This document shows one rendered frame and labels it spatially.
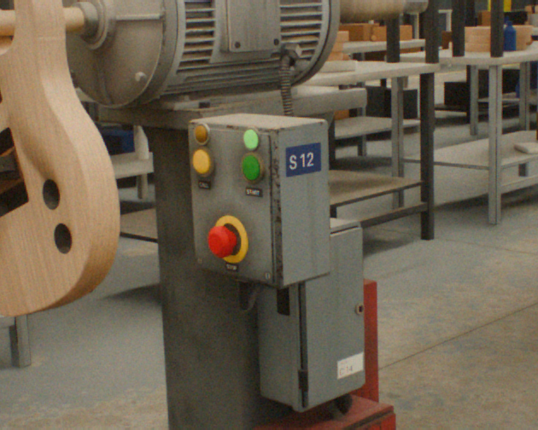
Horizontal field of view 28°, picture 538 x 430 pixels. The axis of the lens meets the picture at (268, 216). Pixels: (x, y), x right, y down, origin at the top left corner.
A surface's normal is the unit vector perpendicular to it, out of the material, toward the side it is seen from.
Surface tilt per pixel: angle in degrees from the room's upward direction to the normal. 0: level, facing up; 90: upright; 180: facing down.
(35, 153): 88
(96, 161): 63
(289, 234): 90
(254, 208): 90
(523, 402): 0
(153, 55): 102
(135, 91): 114
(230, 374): 90
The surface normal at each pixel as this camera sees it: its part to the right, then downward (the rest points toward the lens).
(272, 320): -0.70, 0.17
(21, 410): -0.04, -0.98
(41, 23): 0.70, 0.08
